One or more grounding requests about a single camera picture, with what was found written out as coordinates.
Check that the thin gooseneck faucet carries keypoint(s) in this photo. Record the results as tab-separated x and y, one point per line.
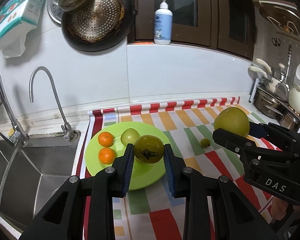
58	102

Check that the stainless steel sink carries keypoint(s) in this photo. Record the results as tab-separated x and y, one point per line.
40	170

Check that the striped colourful tablecloth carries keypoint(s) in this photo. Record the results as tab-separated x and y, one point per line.
200	162

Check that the large chrome faucet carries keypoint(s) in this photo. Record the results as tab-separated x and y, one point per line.
11	115

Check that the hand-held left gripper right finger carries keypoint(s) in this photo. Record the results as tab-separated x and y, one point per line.
169	172

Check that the black scissors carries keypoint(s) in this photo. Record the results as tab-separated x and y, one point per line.
276	41

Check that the large orange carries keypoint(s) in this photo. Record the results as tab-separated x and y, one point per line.
106	139
107	155

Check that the black frying pan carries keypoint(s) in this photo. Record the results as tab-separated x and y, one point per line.
97	25

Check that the perforated steel steamer plate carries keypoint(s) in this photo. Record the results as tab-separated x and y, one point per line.
53	5

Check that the small stainless steel pot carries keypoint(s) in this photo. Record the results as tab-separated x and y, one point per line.
290	120

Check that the white pump bottle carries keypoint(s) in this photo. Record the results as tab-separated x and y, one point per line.
162	27

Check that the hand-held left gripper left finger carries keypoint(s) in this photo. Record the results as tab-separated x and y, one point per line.
128	172

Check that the white ceramic jug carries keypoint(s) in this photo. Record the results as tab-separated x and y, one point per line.
297	100

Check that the glass pot lid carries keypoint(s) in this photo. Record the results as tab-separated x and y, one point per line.
275	13

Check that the yellow green apple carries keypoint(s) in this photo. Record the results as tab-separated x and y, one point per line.
230	120

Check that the dark wooden window frame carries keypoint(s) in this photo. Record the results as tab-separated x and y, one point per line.
207	17

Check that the large stainless steel pot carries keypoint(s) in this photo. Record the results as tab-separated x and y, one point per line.
267	103

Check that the teal tissue pack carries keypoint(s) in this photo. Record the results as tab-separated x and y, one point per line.
15	7

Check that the pale green apple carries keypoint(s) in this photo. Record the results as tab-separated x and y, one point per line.
130	135

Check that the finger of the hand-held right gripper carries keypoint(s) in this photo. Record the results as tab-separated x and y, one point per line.
277	136
230	142

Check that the person's right hand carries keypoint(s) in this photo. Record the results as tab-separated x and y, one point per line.
278	208

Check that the metal dish rack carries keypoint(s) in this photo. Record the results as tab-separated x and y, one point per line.
256	90

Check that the green tomato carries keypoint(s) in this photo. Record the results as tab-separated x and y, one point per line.
205	142
150	146

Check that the steel strainer ladle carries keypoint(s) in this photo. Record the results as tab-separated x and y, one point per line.
282	90

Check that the green plate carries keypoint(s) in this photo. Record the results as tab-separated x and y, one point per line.
92	155

